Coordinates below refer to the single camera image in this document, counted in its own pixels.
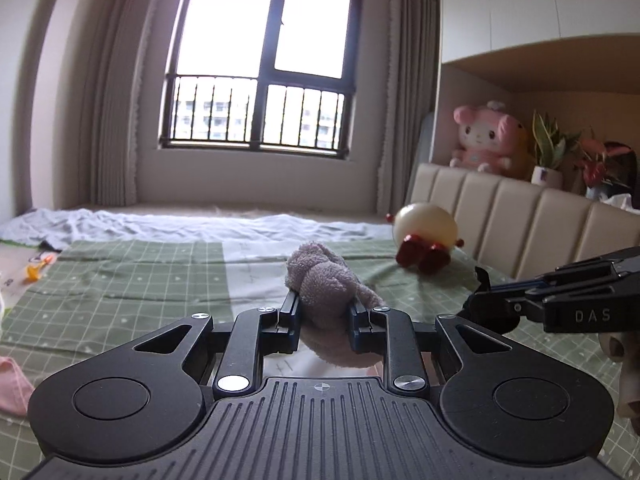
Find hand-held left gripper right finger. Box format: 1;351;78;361
348;298;512;399

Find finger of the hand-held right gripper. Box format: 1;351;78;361
459;287;548;335
475;265;617;296

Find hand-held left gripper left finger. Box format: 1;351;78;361
131;291;303;397

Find mauve grey towel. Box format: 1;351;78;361
285;241;387;367

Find person's right hand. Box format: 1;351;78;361
599;333;640;435

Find beige padded headboard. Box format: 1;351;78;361
404;162;640;281

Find cream round toy red feet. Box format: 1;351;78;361
385;202;464;275

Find white tissue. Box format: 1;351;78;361
597;192;635;209

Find green potted plant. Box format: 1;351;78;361
530;110;581;187

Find red flower plant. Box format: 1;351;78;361
574;132;640;201

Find light blue blanket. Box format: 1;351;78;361
0;207;397;252

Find pink plush toy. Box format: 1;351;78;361
449;101;530;177

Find green grid bed sheet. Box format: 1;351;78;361
0;237;640;461

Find beige curtain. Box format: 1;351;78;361
375;0;441;216
82;0;193;208

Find small orange toy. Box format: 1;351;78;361
26;254;55;282

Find dark framed window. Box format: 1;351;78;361
159;0;365;160

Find pink cloth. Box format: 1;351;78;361
0;356;36;418

